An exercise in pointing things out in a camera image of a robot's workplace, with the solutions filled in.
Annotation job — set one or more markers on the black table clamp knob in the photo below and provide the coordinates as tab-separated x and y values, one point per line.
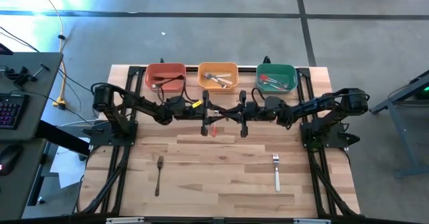
162	60
266	60

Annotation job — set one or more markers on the white paper sheet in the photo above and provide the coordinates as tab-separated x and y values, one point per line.
67	167

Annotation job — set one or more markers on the green plastic bin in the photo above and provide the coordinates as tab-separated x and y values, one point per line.
278	71

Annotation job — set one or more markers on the black metal stand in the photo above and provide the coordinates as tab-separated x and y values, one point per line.
402	93

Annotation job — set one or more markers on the grey desk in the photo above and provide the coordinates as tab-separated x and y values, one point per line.
40	100

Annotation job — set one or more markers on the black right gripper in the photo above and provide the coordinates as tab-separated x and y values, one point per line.
258	111

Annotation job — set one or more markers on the silver metal bracket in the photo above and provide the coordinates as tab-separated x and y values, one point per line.
124	220
311	221

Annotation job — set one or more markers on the black clamp tool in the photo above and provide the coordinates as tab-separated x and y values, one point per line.
21	76

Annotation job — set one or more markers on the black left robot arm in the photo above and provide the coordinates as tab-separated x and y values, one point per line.
144	103

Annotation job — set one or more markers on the red plastic bin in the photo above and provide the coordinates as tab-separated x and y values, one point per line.
167	70

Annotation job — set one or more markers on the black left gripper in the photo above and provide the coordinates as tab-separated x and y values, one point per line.
192	111

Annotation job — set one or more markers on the black fork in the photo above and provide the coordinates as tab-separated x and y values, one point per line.
161	78
157	183
167	82

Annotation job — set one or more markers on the black backlit keyboard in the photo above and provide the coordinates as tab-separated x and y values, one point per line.
13	111

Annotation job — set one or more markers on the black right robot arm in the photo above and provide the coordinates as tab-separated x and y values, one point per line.
318	103

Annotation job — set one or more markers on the black computer mouse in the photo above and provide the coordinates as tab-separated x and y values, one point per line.
10	158

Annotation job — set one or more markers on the black aluminium table frame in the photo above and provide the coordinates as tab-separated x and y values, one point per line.
192	69

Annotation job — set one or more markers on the black desk support bar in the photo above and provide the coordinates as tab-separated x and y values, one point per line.
60	137

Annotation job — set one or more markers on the black monitor corner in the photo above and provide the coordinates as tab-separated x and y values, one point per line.
4	49

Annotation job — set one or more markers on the green-lit device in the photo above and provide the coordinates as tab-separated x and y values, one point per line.
425	91

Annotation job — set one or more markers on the orange plastic bin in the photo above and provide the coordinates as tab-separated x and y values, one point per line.
218	68

